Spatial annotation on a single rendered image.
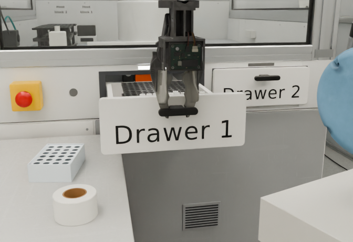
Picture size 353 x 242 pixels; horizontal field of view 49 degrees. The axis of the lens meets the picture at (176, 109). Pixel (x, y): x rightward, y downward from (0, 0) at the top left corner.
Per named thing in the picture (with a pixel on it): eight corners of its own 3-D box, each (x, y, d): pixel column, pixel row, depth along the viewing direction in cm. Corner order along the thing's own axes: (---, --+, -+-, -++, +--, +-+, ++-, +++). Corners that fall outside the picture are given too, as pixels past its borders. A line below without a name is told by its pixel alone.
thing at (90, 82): (330, 106, 120) (335, 59, 116) (-26, 124, 102) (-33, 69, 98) (231, 65, 210) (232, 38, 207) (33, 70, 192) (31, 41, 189)
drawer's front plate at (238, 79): (307, 103, 116) (310, 66, 114) (213, 108, 111) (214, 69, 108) (304, 102, 118) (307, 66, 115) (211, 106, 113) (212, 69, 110)
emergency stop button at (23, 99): (32, 107, 96) (30, 92, 95) (15, 108, 95) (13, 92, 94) (34, 104, 99) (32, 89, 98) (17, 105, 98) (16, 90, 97)
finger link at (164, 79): (155, 123, 68) (162, 71, 66) (151, 114, 74) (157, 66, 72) (172, 125, 69) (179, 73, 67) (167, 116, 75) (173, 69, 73)
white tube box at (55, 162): (71, 182, 77) (70, 164, 76) (28, 182, 76) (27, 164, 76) (85, 159, 89) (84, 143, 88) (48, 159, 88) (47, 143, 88)
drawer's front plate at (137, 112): (244, 145, 80) (247, 93, 77) (101, 155, 75) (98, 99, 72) (241, 143, 82) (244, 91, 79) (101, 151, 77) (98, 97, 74)
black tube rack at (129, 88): (205, 125, 88) (206, 97, 86) (127, 129, 85) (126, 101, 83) (185, 103, 109) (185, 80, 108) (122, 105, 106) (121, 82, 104)
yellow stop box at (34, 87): (41, 111, 99) (38, 83, 97) (11, 112, 98) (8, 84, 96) (43, 106, 104) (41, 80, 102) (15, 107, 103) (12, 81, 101)
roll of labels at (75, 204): (82, 230, 60) (81, 206, 59) (44, 222, 62) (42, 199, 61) (105, 208, 66) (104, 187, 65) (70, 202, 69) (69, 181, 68)
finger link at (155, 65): (147, 91, 71) (154, 42, 69) (146, 89, 73) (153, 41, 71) (173, 93, 72) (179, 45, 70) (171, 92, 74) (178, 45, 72)
